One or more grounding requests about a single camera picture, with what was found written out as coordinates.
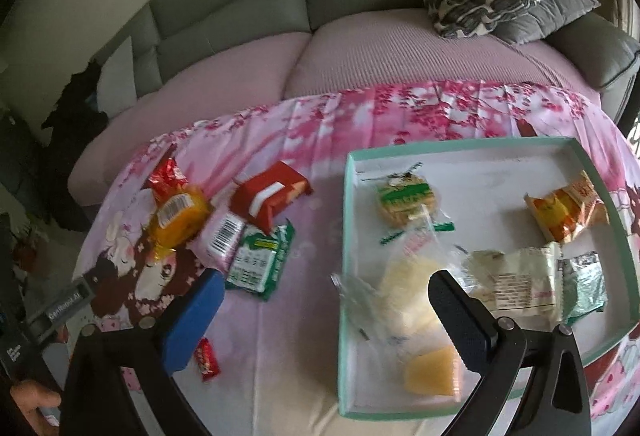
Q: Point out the small red candy packet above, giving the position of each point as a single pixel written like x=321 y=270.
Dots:
x=207 y=358

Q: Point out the potted plant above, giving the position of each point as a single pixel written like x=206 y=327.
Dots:
x=30 y=248

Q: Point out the green and white snack packet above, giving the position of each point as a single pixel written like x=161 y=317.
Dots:
x=260 y=266

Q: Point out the yellow snack packet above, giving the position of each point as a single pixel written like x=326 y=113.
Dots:
x=177 y=216

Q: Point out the white printed snack packet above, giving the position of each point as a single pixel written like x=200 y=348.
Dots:
x=515 y=288

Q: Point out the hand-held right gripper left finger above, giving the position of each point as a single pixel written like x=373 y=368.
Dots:
x=192 y=326

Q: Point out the black clothing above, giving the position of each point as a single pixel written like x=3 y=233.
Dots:
x=75 y=116

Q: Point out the round cookie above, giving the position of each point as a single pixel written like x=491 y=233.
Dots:
x=402 y=201

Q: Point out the person's left hand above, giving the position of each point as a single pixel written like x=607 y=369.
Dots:
x=32 y=403

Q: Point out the light grey pillow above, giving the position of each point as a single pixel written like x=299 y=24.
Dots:
x=117 y=76

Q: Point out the pink snack packet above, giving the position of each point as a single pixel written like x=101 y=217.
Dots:
x=220 y=236

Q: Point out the red foil snack packet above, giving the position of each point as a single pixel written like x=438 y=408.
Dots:
x=167 y=178

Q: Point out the white and orange chips bag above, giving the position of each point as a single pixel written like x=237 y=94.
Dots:
x=565 y=211

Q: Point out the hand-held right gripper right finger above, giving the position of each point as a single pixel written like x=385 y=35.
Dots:
x=457 y=321

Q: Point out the pink ribbed sofa cover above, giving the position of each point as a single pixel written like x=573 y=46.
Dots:
x=375 y=51

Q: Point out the pink printed blanket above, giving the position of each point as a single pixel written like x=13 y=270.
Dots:
x=290 y=341

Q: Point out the teal snack packet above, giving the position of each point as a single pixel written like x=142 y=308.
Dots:
x=582 y=291

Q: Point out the teal shallow box tray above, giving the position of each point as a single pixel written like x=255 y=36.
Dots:
x=490 y=176

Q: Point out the red snack box white label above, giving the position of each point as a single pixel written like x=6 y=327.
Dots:
x=270 y=193

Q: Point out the dark teal furniture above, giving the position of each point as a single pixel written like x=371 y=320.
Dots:
x=20 y=166

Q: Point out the clear bag of white buns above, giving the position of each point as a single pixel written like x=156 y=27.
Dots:
x=405 y=286

